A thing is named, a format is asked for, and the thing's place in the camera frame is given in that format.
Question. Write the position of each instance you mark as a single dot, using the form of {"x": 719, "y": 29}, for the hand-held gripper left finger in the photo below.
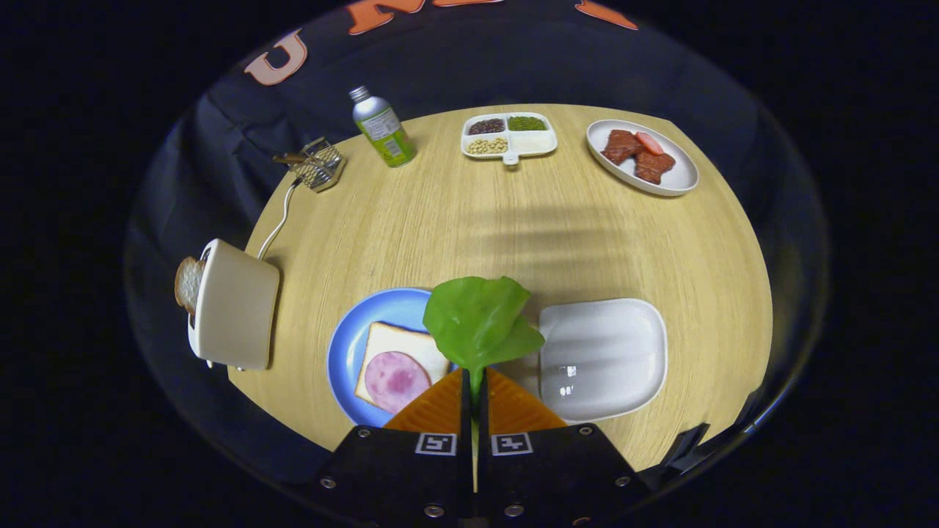
{"x": 396, "y": 477}

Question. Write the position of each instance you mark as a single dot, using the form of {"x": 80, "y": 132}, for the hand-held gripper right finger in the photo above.
{"x": 550, "y": 477}

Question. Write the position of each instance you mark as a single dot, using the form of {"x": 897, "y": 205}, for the green lettuce leaf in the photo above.
{"x": 477, "y": 315}

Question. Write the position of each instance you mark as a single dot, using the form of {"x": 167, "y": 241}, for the toasted bread slice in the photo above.
{"x": 188, "y": 282}

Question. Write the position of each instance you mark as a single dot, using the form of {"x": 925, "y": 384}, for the pink ham slice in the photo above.
{"x": 396, "y": 381}

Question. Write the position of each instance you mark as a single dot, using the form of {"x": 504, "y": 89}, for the white rectangular plate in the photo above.
{"x": 601, "y": 359}

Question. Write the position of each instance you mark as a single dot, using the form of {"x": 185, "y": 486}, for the white bread slice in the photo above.
{"x": 396, "y": 339}

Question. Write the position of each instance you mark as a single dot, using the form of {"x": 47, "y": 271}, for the blue round plate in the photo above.
{"x": 348, "y": 345}

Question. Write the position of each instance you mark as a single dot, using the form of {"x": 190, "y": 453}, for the cream toaster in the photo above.
{"x": 238, "y": 308}

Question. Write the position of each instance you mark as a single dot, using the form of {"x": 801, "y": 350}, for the brown meat piece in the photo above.
{"x": 654, "y": 167}
{"x": 620, "y": 147}

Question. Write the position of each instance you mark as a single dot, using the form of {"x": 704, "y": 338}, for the white oval plate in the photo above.
{"x": 681, "y": 176}

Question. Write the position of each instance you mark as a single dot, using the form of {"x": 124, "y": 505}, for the white divided tray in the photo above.
{"x": 535, "y": 143}

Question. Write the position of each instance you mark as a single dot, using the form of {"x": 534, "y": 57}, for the pile of pale soybeans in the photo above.
{"x": 487, "y": 146}

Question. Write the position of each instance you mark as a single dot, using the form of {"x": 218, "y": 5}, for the brown wooden utensil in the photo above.
{"x": 287, "y": 158}

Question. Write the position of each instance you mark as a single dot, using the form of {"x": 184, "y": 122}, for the silver bottle with green label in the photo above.
{"x": 385, "y": 132}

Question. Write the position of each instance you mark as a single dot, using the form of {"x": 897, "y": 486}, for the pink sausage slice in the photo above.
{"x": 649, "y": 143}

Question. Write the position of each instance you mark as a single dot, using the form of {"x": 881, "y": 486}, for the pile of green beans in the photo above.
{"x": 527, "y": 123}

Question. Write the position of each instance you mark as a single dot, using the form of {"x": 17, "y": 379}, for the pile of dark beans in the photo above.
{"x": 486, "y": 126}

